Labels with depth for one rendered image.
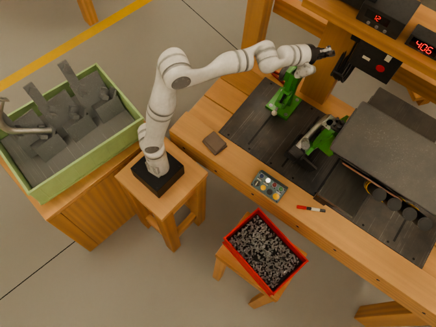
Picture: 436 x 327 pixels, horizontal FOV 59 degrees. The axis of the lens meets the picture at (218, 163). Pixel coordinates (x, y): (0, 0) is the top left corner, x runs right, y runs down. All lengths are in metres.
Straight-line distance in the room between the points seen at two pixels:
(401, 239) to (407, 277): 0.16
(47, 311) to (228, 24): 2.60
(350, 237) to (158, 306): 1.31
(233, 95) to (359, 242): 0.94
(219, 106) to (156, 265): 1.17
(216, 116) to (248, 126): 0.18
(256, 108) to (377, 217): 0.77
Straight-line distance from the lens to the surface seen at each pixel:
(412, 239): 1.95
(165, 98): 1.27
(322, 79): 1.96
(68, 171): 1.88
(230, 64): 1.21
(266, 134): 1.91
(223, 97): 2.02
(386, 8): 1.50
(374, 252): 1.86
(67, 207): 2.01
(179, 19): 3.58
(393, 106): 1.76
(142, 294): 2.60
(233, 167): 1.82
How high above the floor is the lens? 2.57
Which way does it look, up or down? 66 degrees down
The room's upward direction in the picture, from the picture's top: 6 degrees clockwise
